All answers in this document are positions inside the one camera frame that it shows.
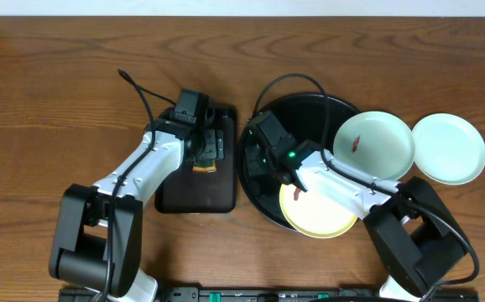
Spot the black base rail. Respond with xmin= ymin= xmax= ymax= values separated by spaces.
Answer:
xmin=58 ymin=287 xmax=480 ymax=302

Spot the round black tray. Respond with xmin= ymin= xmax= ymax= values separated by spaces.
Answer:
xmin=236 ymin=92 xmax=361 ymax=231

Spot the green and orange sponge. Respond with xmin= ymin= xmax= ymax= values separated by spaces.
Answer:
xmin=192 ymin=159 xmax=216 ymax=173

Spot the light green plate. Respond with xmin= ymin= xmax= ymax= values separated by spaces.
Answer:
xmin=333 ymin=111 xmax=415 ymax=180
xmin=412 ymin=113 xmax=485 ymax=185

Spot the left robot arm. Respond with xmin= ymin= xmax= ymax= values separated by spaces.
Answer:
xmin=49 ymin=119 xmax=225 ymax=301

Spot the black rectangular tray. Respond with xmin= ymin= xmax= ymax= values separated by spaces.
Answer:
xmin=154 ymin=107 xmax=237 ymax=214

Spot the yellow plate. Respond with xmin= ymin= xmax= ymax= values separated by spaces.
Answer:
xmin=279 ymin=185 xmax=358 ymax=239

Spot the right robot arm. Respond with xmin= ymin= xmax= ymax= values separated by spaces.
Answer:
xmin=240 ymin=139 xmax=476 ymax=301

